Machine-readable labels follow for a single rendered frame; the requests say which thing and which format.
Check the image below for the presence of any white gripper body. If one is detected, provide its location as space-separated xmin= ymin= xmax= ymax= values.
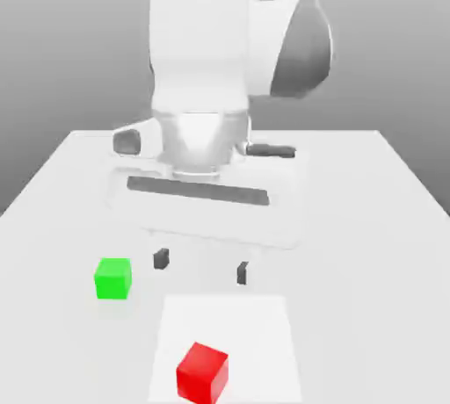
xmin=104 ymin=155 xmax=308 ymax=251

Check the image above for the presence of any small green cube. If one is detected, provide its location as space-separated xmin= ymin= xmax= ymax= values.
xmin=93 ymin=256 xmax=134 ymax=301

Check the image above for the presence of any small red cube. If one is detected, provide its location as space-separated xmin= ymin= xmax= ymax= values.
xmin=175 ymin=341 xmax=230 ymax=404

